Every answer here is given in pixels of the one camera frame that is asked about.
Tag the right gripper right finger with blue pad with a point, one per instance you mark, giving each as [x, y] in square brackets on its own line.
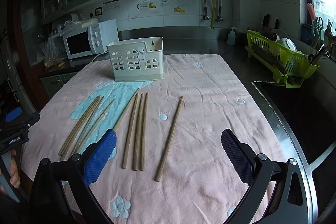
[288, 202]

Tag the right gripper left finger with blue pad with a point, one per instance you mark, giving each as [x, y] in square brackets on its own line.
[49, 203]

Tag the black kitchen sink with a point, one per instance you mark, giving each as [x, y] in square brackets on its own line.
[312, 125]

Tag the person's left hand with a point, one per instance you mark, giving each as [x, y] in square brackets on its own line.
[15, 179]

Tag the green lower cabinet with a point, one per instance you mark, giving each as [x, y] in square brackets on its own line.
[53, 84]

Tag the clear plastic bag with food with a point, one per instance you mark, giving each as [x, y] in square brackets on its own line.
[53, 48]

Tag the lime green dish rack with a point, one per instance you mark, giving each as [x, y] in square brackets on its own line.
[288, 67]

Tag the cream plastic utensil holder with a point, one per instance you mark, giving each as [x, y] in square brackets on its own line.
[137, 59]

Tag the white microwave oven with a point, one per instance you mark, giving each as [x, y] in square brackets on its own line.
[90, 40]

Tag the hand soap pump bottle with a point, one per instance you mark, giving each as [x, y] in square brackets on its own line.
[231, 37]

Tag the wall power socket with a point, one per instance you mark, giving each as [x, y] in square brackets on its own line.
[98, 11]

